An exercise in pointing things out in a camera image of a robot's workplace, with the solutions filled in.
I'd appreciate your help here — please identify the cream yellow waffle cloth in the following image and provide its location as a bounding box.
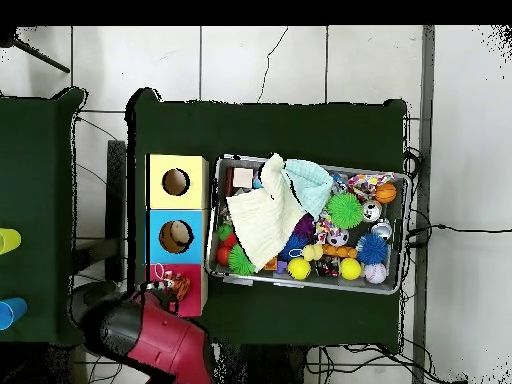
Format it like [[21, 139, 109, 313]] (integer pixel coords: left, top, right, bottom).
[[226, 153, 309, 273]]

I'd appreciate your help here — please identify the mint green waffle cloth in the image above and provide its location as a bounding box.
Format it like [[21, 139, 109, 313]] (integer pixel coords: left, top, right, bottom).
[[283, 159, 335, 219]]

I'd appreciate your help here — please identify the multicolour fabric toy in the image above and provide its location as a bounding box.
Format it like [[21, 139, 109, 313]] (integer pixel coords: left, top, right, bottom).
[[152, 262, 194, 304]]

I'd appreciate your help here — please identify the clear mesh bin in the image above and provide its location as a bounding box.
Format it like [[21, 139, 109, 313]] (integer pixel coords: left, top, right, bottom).
[[205, 153, 413, 296]]

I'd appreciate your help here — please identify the wooden box with three holes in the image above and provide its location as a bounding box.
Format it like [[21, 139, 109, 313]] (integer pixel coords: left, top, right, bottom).
[[144, 153, 211, 319]]

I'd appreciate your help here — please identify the pale wooden cube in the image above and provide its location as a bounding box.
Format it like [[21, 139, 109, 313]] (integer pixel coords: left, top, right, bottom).
[[232, 167, 255, 189]]

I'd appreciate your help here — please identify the green spiky ball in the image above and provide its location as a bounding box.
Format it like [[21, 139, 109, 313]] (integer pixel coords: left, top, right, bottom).
[[228, 243, 257, 277]]

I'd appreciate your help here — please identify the yellow tennis ball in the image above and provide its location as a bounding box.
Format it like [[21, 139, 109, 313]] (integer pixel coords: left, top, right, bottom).
[[288, 257, 313, 281]]

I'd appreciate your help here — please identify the dark green table cloth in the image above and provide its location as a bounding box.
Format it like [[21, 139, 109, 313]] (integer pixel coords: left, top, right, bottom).
[[127, 87, 409, 352], [0, 87, 88, 345]]

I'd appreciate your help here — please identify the large green fuzzy ball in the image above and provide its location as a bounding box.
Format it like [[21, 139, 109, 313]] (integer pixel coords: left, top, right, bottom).
[[326, 191, 365, 231]]

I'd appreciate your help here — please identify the smooth yellow ball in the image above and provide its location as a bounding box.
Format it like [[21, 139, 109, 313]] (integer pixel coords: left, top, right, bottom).
[[339, 257, 363, 281]]

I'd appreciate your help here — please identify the black white soccer ball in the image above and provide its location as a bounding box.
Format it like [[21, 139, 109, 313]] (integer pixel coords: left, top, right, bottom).
[[361, 199, 383, 224]]

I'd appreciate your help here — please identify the blue fuzzy ball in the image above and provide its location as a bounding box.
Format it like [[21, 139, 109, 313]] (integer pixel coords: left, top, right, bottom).
[[355, 231, 391, 266]]

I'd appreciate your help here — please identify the orange basketball toy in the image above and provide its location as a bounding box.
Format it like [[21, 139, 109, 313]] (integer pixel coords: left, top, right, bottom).
[[375, 183, 398, 205]]

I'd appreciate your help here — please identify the white baseball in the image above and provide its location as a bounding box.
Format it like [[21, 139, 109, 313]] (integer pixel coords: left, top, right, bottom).
[[363, 262, 389, 286]]

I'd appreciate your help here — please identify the black equipment stand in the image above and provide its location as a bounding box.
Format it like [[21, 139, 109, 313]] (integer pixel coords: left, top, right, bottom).
[[70, 139, 129, 321]]

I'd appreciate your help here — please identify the yellow plastic cup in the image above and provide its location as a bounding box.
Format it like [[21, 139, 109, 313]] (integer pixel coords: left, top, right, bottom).
[[0, 227, 23, 256]]

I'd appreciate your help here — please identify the blue plastic cup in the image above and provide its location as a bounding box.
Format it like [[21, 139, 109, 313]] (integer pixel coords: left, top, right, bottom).
[[0, 297, 29, 331]]

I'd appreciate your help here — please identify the black tripod leg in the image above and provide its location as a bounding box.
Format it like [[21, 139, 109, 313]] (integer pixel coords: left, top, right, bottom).
[[0, 27, 72, 75]]

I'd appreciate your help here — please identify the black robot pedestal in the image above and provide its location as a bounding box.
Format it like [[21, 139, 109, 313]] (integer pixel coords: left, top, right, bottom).
[[215, 343, 309, 384]]

